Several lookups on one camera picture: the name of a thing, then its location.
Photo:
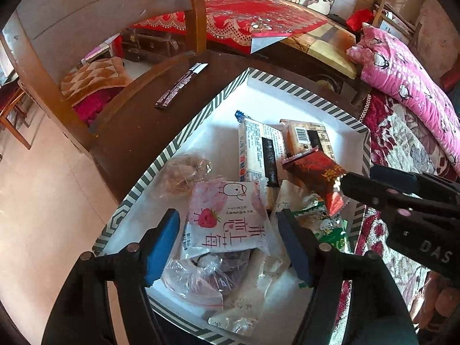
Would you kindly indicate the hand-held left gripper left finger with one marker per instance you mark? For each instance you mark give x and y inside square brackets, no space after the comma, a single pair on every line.
[161,246]

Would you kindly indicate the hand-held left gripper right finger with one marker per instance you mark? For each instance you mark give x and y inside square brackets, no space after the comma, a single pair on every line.
[294,248]

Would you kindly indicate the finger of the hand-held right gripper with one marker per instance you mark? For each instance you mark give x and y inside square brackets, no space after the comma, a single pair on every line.
[363,188]
[393,175]

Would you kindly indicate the small light green snack packet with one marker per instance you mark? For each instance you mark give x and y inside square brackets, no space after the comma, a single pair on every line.
[330,230]

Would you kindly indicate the clear bag of purple snacks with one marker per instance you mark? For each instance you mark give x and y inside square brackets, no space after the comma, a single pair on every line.
[201,280]

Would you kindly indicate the red snack packet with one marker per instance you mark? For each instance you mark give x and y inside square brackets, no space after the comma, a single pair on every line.
[312,172]

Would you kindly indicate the pink strawberry print packet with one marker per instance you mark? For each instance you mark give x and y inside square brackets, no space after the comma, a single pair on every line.
[222,222]

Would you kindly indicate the clear bag with pastry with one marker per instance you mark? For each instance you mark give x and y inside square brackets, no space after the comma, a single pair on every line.
[179,179]

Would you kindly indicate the long white snack packet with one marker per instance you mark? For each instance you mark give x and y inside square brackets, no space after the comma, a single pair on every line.
[240,305]

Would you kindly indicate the orange brown snack packet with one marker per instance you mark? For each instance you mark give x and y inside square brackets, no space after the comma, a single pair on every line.
[298,136]

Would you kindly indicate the blue and white cracker packet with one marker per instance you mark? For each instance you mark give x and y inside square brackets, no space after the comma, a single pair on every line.
[251,147]

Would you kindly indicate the striped cardboard box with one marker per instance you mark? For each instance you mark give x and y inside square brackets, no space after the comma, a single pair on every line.
[222,122]

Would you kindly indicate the person's right hand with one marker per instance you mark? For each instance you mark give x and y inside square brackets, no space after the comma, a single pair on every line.
[436,296]

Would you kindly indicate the red floral blanket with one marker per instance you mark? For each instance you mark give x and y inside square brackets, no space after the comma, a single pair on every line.
[395,140]

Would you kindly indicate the translucent white snack packet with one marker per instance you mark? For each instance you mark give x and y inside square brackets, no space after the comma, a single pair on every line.
[287,196]

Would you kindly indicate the pink penguin print quilt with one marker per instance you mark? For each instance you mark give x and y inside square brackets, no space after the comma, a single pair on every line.
[402,79]

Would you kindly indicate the wooden chair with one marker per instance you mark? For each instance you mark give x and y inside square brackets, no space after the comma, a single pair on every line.
[125,122]

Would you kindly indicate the long wooden table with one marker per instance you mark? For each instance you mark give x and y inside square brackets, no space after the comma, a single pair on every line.
[323,46]

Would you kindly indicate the magenta cushion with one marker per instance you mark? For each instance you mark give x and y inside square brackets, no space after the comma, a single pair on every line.
[90,109]

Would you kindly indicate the red bag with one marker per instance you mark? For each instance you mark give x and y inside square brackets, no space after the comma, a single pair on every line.
[359,19]

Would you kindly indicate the wooden rack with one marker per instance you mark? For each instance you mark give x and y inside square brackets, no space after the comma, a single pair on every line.
[391,14]

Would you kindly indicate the black and white strip sachet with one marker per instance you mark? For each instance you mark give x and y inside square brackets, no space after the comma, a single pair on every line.
[179,86]

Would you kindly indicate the brown checkered cushion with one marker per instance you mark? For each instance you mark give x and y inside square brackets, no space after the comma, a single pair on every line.
[93,75]

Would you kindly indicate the large wedding photo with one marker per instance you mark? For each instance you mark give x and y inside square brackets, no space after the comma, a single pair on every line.
[321,0]

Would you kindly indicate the small wooden table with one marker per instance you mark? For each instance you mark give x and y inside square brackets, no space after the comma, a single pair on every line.
[14,115]

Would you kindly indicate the dark wooden trunk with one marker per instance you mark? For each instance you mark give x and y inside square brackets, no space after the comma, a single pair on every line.
[151,43]

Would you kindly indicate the red embroidered tablecloth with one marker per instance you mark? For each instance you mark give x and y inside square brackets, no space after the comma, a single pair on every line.
[233,18]

